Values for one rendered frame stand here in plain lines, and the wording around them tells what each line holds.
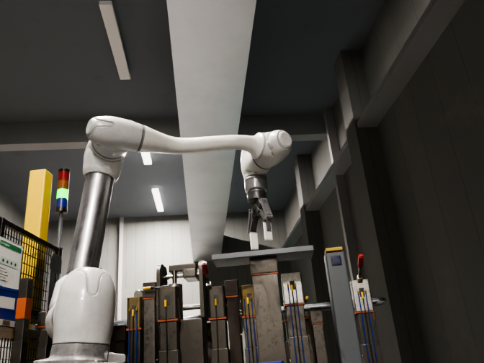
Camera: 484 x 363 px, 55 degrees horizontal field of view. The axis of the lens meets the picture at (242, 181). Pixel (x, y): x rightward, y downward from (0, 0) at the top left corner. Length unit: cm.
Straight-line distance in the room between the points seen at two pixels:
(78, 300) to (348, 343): 88
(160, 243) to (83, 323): 912
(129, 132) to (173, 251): 880
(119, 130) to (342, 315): 99
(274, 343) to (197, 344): 30
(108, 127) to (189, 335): 81
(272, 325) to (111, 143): 84
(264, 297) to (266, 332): 12
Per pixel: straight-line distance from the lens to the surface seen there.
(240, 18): 345
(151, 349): 185
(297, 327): 182
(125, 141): 165
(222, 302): 181
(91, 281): 139
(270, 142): 167
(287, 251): 167
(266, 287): 168
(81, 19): 519
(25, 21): 535
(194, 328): 180
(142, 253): 1043
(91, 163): 175
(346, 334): 168
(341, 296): 169
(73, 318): 136
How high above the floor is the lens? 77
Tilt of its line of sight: 22 degrees up
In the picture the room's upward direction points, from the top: 5 degrees counter-clockwise
